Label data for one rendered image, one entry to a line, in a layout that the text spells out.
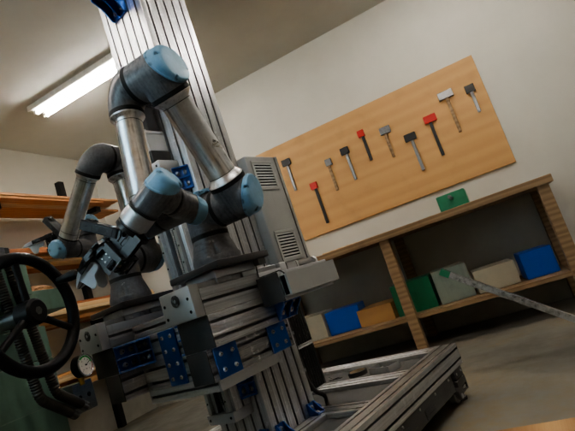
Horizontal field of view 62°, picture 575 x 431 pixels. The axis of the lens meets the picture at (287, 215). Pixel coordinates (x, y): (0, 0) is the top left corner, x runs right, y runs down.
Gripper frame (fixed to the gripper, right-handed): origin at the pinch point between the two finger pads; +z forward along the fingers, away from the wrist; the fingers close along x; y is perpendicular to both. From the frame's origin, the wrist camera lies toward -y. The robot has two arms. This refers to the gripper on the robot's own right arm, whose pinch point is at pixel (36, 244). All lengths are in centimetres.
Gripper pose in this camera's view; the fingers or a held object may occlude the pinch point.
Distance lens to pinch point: 244.5
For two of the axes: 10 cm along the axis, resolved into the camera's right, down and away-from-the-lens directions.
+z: -8.6, 3.5, 3.8
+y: 3.7, 9.3, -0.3
